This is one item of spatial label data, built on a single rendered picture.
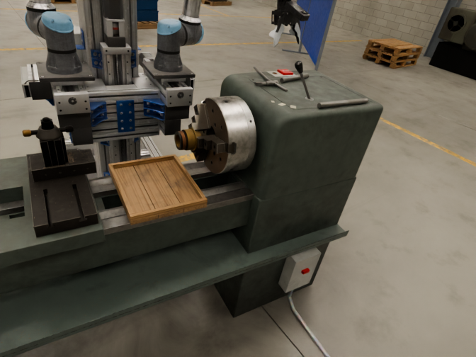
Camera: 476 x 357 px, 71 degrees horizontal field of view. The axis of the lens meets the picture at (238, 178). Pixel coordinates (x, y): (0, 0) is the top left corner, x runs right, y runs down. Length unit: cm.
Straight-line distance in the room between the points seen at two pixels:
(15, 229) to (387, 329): 199
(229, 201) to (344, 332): 116
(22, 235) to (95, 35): 108
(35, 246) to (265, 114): 89
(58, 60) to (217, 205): 94
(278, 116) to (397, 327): 159
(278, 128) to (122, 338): 135
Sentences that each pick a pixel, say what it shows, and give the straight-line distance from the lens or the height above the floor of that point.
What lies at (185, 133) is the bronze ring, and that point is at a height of 112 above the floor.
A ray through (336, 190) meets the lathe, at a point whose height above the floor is 81.
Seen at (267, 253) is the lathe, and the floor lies 54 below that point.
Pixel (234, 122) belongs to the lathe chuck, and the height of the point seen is 119.
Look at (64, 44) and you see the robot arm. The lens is 172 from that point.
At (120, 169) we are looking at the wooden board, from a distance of 151.
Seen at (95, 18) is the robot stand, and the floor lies 136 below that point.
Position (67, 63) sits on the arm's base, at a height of 121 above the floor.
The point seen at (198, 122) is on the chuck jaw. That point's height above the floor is 114.
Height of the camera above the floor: 173
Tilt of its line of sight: 34 degrees down
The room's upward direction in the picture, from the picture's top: 10 degrees clockwise
